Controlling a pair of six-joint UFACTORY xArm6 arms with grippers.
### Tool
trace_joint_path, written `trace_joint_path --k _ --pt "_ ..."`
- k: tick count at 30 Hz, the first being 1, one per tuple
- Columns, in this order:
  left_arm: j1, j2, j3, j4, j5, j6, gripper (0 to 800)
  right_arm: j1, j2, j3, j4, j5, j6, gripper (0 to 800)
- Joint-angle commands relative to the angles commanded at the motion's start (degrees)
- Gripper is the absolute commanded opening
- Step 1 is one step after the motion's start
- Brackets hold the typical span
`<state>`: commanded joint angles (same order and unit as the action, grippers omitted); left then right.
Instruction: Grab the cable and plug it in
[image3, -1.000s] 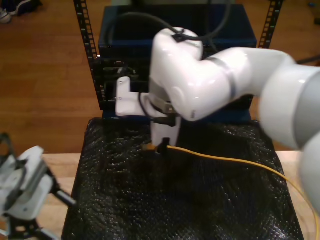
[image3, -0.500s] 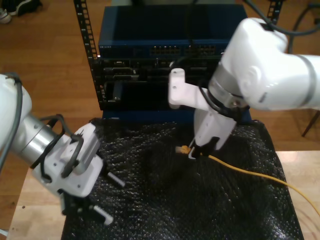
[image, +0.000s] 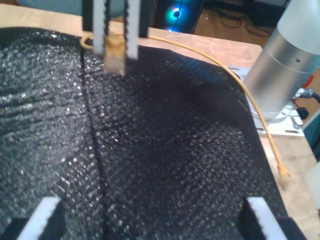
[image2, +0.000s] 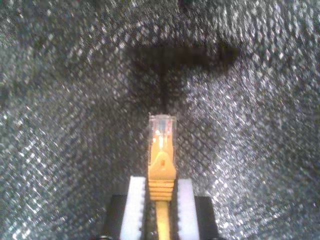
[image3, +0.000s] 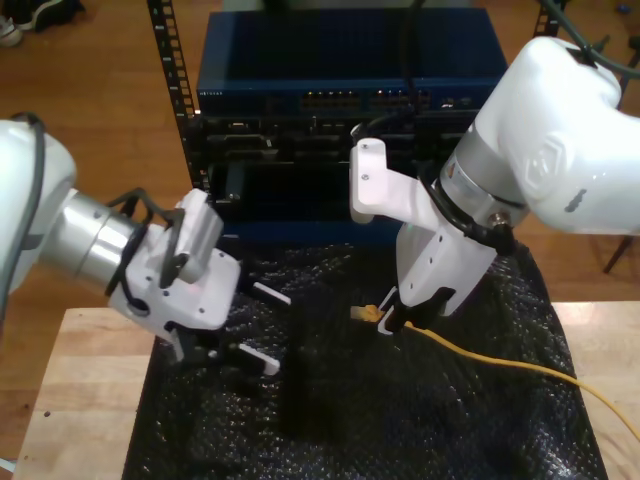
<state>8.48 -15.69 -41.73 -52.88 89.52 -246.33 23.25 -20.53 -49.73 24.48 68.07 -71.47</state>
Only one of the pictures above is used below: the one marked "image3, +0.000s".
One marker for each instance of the blue network switch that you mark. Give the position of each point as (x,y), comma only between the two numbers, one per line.
(300,50)

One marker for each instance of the black rack shelf tray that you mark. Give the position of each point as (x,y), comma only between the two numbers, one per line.
(290,200)

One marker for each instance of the black perforated rack post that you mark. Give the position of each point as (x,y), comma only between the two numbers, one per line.
(554,25)
(164,50)

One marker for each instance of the small blue object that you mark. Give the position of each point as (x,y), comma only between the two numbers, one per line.
(622,8)

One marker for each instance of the white sneaker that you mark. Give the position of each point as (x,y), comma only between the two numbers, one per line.
(9,32)

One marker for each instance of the dark sneaker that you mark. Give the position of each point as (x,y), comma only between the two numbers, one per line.
(50,12)

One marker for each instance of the black rack server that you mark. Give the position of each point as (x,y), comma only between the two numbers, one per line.
(300,145)

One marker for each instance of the black textured mat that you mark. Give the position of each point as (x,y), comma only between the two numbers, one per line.
(400,425)

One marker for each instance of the blue rack base plate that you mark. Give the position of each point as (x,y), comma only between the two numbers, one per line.
(300,234)

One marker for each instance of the dark wooden stool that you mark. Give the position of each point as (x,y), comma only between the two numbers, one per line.
(617,255)

